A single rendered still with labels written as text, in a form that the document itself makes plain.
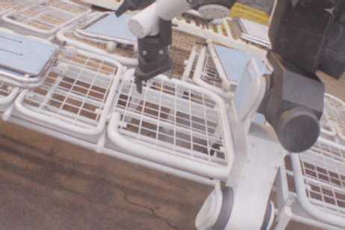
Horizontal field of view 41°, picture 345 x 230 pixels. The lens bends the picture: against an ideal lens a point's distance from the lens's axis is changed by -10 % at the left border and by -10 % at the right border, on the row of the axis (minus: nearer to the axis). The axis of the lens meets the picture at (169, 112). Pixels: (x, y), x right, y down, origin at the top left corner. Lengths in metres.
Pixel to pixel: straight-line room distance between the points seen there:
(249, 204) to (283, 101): 0.33
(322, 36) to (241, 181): 0.47
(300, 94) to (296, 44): 0.13
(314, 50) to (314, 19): 0.08
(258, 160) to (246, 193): 0.09
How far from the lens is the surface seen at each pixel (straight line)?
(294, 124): 1.20
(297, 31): 1.24
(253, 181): 1.40
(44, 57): 2.30
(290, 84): 1.24
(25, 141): 2.72
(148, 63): 1.48
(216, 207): 1.39
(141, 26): 1.36
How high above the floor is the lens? 1.36
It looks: 22 degrees down
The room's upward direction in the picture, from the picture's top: 20 degrees clockwise
